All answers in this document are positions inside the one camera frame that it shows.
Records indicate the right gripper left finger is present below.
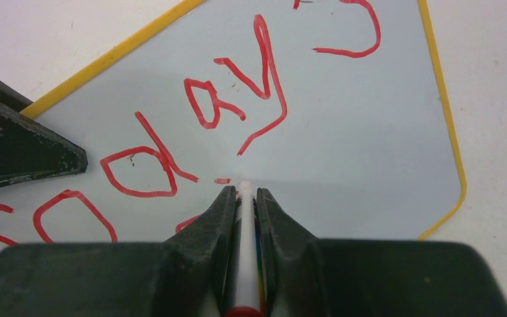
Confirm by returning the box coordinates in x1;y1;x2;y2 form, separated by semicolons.
0;186;236;316

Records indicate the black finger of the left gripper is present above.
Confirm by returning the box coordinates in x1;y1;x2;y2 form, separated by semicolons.
0;81;88;188

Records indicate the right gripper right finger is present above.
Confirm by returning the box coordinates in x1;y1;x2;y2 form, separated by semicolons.
256;188;507;316

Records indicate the white red marker pen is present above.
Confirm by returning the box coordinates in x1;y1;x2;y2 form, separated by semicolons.
223;181;265;316

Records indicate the yellow-framed whiteboard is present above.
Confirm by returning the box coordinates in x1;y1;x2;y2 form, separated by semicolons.
0;1;464;251

